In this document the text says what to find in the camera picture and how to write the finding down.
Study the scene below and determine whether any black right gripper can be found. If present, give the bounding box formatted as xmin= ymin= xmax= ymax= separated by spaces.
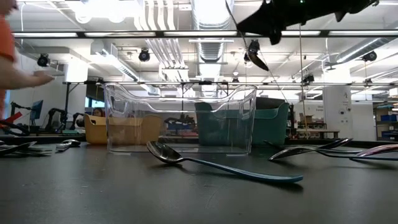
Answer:
xmin=236 ymin=0 xmax=336 ymax=46

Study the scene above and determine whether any shiny metal spoon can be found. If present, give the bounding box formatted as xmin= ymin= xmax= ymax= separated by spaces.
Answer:
xmin=323 ymin=138 xmax=354 ymax=150
xmin=313 ymin=139 xmax=349 ymax=152

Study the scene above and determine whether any pink iridescent spoon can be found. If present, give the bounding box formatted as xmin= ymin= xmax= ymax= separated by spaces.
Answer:
xmin=351 ymin=144 xmax=398 ymax=158

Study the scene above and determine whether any grey handled utensil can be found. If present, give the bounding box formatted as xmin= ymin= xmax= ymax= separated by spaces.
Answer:
xmin=14 ymin=150 xmax=53 ymax=156

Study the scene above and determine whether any dark grey container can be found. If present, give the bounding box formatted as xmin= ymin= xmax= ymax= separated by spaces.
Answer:
xmin=255 ymin=96 xmax=294 ymax=110

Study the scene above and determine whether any cardboard box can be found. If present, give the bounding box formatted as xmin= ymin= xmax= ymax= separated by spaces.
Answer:
xmin=298 ymin=112 xmax=314 ymax=124

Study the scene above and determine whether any teal plastic bin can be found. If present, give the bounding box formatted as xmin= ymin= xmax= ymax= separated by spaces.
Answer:
xmin=195 ymin=101 xmax=295 ymax=147

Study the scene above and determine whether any wooden bench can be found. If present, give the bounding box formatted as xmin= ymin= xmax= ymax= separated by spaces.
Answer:
xmin=295 ymin=128 xmax=340 ymax=140

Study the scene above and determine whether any clear plastic bin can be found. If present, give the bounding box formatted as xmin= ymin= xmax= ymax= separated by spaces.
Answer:
xmin=104 ymin=82 xmax=258 ymax=156

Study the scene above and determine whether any shelf with blue boxes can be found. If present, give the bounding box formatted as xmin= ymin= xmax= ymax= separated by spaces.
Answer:
xmin=372 ymin=102 xmax=398 ymax=141

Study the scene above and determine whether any yellow plastic bin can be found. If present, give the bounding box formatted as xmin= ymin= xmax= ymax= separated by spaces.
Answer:
xmin=83 ymin=113 xmax=164 ymax=146

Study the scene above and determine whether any computer monitor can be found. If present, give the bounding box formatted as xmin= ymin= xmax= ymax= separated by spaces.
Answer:
xmin=29 ymin=99 xmax=44 ymax=121

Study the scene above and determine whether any silver ventilation duct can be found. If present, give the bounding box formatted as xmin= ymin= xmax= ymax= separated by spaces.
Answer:
xmin=190 ymin=0 xmax=234 ymax=98

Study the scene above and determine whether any black overhead frame bar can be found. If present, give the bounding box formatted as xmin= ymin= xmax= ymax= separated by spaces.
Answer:
xmin=0 ymin=30 xmax=398 ymax=39

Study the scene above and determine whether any spoon with blue handle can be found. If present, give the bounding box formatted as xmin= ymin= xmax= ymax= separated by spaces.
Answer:
xmin=146 ymin=140 xmax=305 ymax=184

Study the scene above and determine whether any spoon with grey handle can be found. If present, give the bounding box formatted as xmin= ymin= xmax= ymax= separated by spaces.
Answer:
xmin=55 ymin=139 xmax=81 ymax=152

